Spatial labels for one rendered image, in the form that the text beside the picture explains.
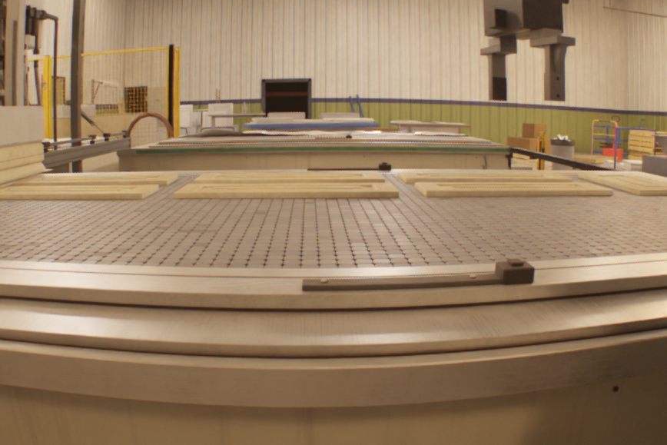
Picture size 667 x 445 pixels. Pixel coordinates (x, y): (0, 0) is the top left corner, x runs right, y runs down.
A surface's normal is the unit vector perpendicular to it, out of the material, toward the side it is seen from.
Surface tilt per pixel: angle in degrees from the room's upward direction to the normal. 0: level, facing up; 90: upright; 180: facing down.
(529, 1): 90
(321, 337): 0
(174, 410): 90
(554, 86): 90
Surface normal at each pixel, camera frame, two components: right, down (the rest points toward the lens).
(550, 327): 0.00, -0.99
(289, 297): 0.04, 0.15
